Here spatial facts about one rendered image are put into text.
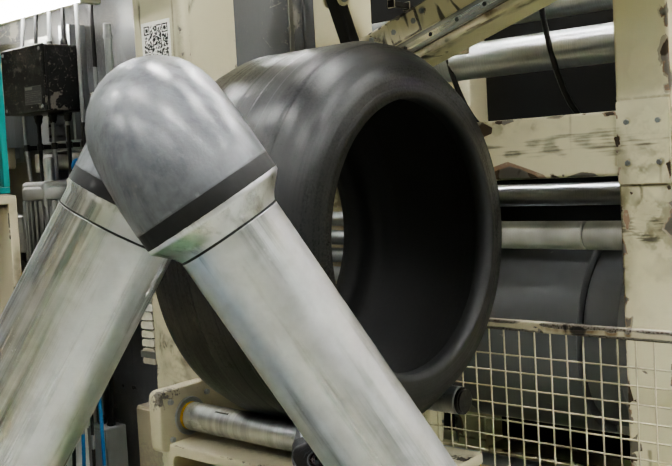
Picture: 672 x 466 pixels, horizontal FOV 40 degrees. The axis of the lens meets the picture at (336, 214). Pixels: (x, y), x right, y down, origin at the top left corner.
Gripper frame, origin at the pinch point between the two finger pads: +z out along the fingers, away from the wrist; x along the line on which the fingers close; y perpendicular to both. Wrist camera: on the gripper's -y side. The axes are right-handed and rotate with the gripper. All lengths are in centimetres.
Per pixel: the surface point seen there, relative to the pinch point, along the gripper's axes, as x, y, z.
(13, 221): -45, 3, 65
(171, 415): -27.5, 22.6, 26.1
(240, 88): 3.8, -18.2, 41.0
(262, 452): -14.9, 25.5, 15.0
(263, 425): -12.5, 20.2, 15.3
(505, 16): 48, 4, 66
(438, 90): 30, -4, 43
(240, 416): -16.0, 21.1, 19.3
